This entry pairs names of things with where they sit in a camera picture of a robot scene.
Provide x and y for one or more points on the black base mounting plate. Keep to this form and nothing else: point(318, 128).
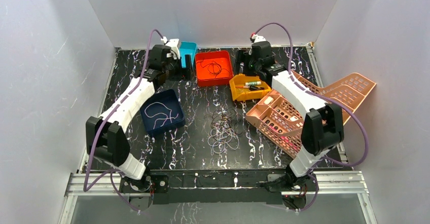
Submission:
point(269, 186)

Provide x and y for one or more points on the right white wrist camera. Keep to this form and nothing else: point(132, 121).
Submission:
point(257, 40)

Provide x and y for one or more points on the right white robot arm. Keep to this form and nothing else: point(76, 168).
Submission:
point(322, 120)

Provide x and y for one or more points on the navy blue plastic box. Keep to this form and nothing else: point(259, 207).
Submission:
point(162, 112)

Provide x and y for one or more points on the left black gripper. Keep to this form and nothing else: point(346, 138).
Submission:
point(183, 70)

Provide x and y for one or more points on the black clip in bin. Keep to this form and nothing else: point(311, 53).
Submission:
point(255, 88)

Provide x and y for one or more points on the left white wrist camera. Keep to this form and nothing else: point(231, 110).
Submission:
point(174, 45)

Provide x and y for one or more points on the teal plastic box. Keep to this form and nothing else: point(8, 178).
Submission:
point(187, 48)

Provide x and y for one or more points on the green white marker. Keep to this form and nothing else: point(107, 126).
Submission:
point(253, 83)

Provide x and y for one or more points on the pink tiered file rack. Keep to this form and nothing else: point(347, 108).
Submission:
point(278, 120)

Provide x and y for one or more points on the yellow parts bin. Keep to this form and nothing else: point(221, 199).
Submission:
point(246, 94)

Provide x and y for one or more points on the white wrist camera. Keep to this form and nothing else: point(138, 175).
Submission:
point(257, 40)
point(174, 45)

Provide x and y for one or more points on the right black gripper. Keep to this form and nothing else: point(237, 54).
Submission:
point(242, 57)

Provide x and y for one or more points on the red plastic box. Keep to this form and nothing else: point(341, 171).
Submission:
point(213, 68)

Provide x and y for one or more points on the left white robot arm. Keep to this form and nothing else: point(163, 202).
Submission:
point(105, 134)

